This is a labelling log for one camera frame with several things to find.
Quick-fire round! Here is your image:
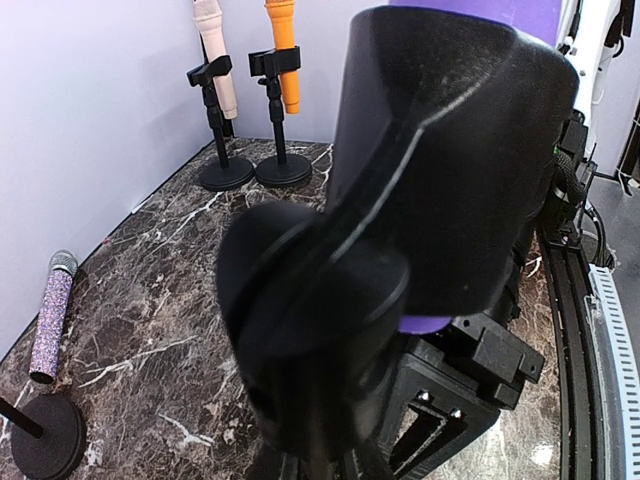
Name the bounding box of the purple microphone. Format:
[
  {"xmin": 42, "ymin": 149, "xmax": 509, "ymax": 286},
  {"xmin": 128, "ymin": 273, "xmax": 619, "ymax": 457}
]
[{"xmin": 389, "ymin": 0, "xmax": 561, "ymax": 336}]

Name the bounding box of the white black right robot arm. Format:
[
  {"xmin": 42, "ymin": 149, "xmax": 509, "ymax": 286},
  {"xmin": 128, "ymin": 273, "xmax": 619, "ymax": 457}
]
[{"xmin": 379, "ymin": 1, "xmax": 639, "ymax": 479}]

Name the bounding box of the black stand holding purple microphone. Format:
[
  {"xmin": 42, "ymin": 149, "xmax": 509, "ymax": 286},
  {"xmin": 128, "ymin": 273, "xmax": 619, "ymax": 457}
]
[{"xmin": 216, "ymin": 6, "xmax": 579, "ymax": 479}]

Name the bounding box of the black front table rail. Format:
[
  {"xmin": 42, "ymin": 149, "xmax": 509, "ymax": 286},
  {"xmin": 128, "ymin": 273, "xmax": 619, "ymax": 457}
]
[{"xmin": 537, "ymin": 226, "xmax": 605, "ymax": 479}]

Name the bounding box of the black stand holding orange microphone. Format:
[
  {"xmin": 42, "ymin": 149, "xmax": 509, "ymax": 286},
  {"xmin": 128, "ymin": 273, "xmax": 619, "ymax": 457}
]
[{"xmin": 248, "ymin": 46, "xmax": 312, "ymax": 188}]

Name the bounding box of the rhinestone silver-head microphone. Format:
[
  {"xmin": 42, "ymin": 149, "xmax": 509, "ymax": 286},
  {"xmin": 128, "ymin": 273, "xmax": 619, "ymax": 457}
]
[{"xmin": 29, "ymin": 250, "xmax": 78, "ymax": 385}]

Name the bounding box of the white slotted cable duct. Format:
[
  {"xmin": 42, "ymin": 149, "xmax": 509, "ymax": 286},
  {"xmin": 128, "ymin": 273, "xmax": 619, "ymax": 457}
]
[{"xmin": 585, "ymin": 264, "xmax": 639, "ymax": 479}]

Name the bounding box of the orange microphone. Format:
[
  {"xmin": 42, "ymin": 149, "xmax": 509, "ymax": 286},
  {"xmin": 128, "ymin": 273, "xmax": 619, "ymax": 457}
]
[{"xmin": 265, "ymin": 0, "xmax": 300, "ymax": 115}]

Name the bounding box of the black stand holding blue microphone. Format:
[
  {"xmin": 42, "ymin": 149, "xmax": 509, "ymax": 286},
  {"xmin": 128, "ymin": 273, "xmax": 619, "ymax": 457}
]
[{"xmin": 1, "ymin": 394, "xmax": 87, "ymax": 480}]

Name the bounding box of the black stand holding white microphone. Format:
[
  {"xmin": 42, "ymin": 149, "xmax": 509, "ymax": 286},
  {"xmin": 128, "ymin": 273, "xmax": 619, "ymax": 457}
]
[{"xmin": 187, "ymin": 55, "xmax": 255, "ymax": 192}]

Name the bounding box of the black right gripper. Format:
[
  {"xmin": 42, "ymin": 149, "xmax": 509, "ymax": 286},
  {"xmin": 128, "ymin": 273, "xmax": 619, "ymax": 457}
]
[{"xmin": 376, "ymin": 314, "xmax": 544, "ymax": 475}]

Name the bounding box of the cream white microphone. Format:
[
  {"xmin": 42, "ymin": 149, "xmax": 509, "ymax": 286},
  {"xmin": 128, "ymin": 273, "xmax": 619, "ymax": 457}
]
[{"xmin": 193, "ymin": 0, "xmax": 238, "ymax": 120}]

